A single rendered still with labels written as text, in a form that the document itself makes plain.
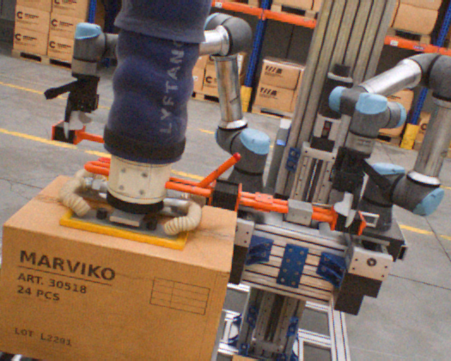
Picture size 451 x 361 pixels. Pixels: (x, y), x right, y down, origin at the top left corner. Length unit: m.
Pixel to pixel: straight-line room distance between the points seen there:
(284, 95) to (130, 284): 7.27
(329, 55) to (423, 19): 6.69
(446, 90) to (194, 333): 1.08
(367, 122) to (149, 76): 0.57
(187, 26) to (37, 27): 8.25
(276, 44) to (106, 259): 8.61
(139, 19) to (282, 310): 1.42
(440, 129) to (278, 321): 1.05
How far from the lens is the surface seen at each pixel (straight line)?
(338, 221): 1.49
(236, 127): 1.98
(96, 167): 1.50
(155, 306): 1.44
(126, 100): 1.35
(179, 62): 1.33
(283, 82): 8.49
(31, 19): 9.54
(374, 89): 1.64
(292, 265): 2.03
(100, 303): 1.47
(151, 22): 1.30
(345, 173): 1.45
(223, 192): 1.43
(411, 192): 1.89
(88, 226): 1.44
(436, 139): 1.85
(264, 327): 2.34
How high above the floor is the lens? 1.73
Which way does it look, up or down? 19 degrees down
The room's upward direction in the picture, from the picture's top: 12 degrees clockwise
